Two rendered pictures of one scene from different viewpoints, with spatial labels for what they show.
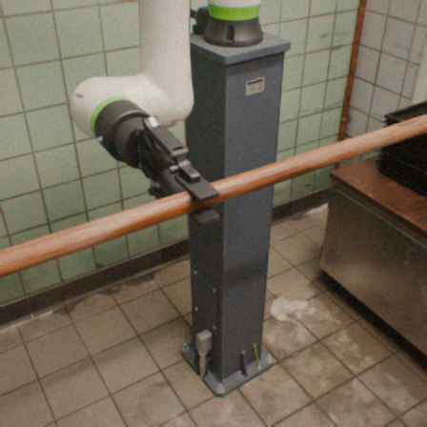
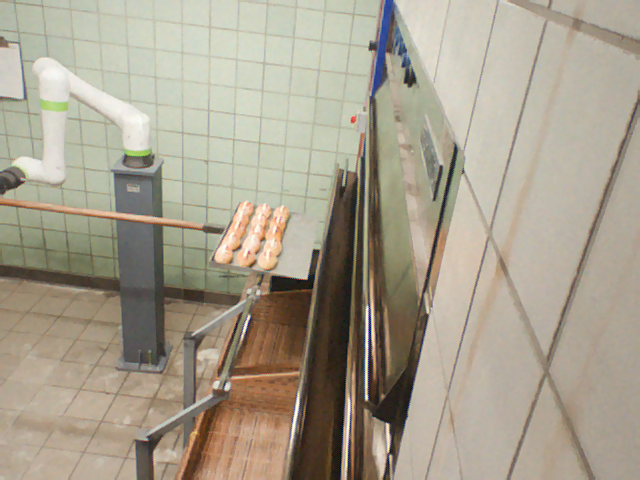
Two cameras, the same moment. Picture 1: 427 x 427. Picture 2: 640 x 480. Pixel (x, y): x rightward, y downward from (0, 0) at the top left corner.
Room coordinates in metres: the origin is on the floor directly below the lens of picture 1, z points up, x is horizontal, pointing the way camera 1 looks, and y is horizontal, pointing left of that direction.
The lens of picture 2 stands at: (-0.45, -2.30, 2.27)
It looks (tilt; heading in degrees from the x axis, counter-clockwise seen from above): 27 degrees down; 33
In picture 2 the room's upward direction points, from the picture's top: 7 degrees clockwise
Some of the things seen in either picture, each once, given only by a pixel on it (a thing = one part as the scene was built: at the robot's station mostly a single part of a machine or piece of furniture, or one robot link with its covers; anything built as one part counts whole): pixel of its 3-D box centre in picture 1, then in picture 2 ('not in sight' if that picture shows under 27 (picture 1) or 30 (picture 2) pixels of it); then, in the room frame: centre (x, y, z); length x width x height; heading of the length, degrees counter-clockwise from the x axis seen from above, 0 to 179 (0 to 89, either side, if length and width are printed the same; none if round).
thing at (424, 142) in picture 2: not in sight; (412, 75); (0.90, -1.64, 1.99); 1.80 x 0.08 x 0.21; 32
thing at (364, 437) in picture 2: not in sight; (375, 236); (0.89, -1.61, 1.54); 1.79 x 0.11 x 0.19; 32
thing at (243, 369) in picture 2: not in sight; (285, 337); (1.23, -1.09, 0.72); 0.56 x 0.49 x 0.28; 31
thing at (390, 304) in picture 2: not in sight; (389, 149); (0.89, -1.61, 1.80); 1.79 x 0.11 x 0.19; 32
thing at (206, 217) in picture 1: (196, 209); not in sight; (0.58, 0.02, 1.17); 0.07 x 0.03 x 0.01; 32
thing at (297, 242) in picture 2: not in sight; (269, 236); (1.20, -0.99, 1.19); 0.55 x 0.36 x 0.03; 32
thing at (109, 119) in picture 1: (129, 132); (12, 178); (0.78, 0.14, 1.19); 0.12 x 0.06 x 0.09; 122
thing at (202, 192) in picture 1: (196, 185); not in sight; (0.58, 0.02, 1.21); 0.07 x 0.03 x 0.01; 32
